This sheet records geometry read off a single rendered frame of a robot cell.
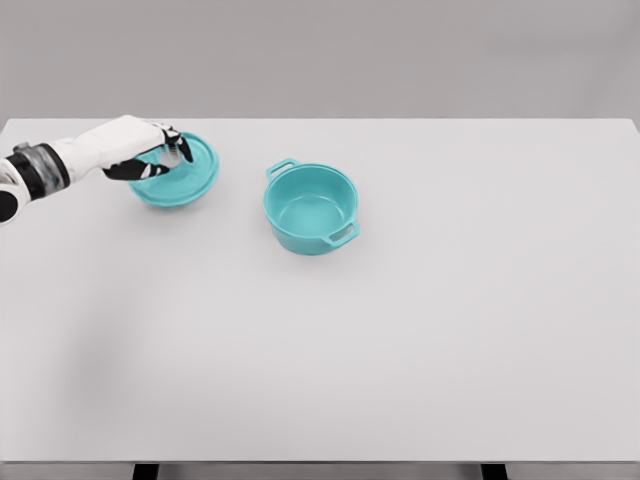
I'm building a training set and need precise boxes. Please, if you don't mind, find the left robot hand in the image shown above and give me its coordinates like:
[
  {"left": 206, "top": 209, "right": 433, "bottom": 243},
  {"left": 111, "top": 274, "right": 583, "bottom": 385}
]
[{"left": 82, "top": 115, "right": 194, "bottom": 182}]

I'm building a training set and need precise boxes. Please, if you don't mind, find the teal pot lid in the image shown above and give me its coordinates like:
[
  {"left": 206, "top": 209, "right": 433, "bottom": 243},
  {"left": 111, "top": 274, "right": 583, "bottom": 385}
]
[{"left": 128, "top": 131, "right": 221, "bottom": 210}]

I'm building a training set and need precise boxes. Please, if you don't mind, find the teal pot with handles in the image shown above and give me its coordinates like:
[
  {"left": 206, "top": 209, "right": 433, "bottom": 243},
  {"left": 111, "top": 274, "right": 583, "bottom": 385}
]
[{"left": 262, "top": 158, "right": 362, "bottom": 256}]

